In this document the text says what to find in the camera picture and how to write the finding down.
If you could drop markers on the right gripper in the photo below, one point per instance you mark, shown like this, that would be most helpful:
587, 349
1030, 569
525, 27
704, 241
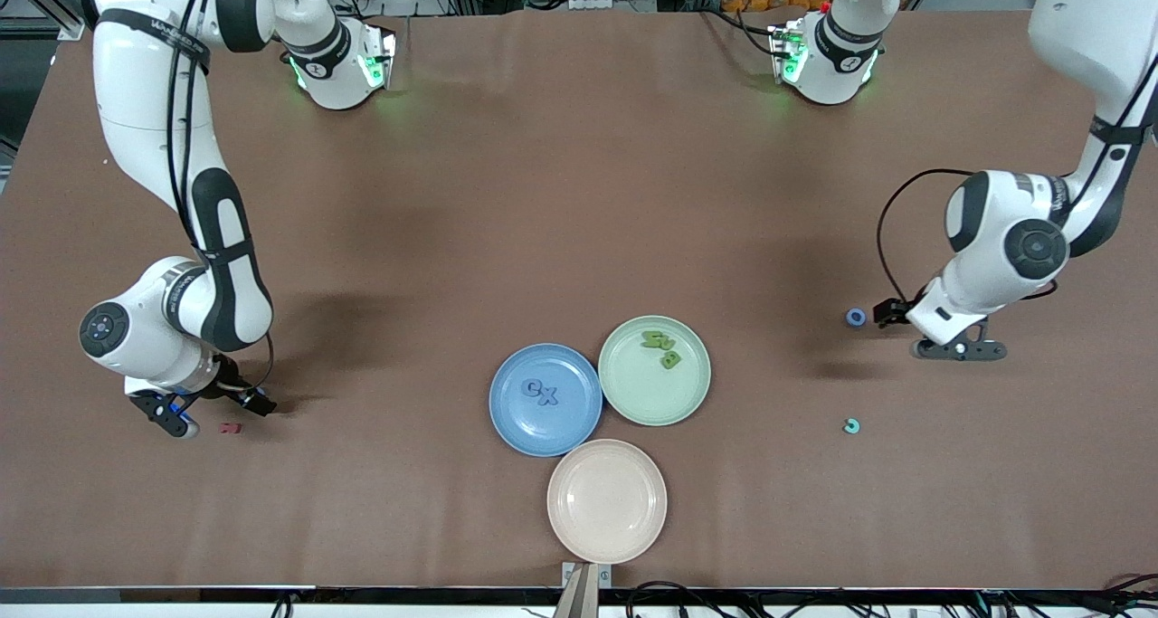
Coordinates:
237, 389

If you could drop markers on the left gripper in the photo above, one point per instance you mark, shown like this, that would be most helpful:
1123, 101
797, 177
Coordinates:
891, 310

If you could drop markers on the green foam letter B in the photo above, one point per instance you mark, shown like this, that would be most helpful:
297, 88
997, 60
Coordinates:
670, 360

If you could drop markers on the green foam letter N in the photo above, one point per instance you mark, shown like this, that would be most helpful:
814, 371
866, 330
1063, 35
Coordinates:
652, 338

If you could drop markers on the blue foam letter G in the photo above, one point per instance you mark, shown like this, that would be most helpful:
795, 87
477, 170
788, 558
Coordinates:
526, 389

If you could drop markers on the blue foam letter X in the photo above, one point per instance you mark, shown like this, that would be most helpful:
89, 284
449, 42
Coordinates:
548, 396

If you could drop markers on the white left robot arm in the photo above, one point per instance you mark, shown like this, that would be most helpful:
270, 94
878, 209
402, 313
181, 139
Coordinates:
995, 229

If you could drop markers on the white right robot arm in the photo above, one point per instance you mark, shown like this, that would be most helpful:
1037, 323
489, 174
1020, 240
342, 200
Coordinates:
136, 102

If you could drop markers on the blue foam letter O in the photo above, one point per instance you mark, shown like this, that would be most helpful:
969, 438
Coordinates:
848, 317

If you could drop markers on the green plate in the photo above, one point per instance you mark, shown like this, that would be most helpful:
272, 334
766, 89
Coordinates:
647, 396

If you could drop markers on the blue plate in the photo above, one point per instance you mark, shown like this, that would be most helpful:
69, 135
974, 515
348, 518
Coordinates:
545, 432

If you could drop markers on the beige plate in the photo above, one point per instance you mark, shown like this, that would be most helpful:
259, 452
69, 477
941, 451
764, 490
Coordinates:
606, 500

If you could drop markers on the long white power strip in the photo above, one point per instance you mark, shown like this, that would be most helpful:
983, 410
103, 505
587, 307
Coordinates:
588, 3

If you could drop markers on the black table edge rail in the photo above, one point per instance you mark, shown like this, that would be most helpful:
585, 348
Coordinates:
362, 594

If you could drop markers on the metal table bracket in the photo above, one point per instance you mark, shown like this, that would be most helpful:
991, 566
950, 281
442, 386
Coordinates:
586, 591

